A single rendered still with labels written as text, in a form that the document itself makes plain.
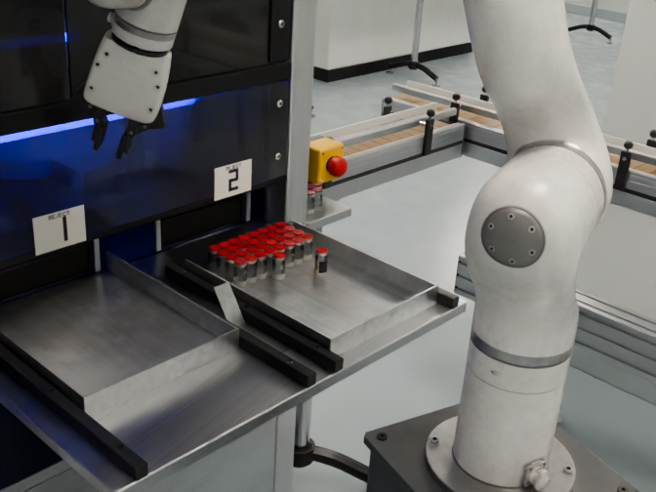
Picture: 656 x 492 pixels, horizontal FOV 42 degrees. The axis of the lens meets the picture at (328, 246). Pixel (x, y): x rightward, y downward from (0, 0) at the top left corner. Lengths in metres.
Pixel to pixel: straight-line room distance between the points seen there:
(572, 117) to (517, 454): 0.40
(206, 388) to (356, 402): 1.54
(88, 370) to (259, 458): 0.74
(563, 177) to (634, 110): 1.83
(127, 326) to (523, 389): 0.63
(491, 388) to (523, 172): 0.28
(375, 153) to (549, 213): 1.16
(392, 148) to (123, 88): 0.97
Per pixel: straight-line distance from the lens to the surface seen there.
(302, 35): 1.57
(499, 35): 0.90
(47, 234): 1.34
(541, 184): 0.88
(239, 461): 1.88
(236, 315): 1.35
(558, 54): 0.92
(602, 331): 2.26
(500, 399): 1.03
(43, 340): 1.34
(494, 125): 2.29
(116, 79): 1.20
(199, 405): 1.18
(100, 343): 1.32
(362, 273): 1.52
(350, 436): 2.58
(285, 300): 1.42
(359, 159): 1.95
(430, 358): 2.97
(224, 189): 1.52
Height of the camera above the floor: 1.57
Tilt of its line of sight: 25 degrees down
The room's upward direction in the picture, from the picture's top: 4 degrees clockwise
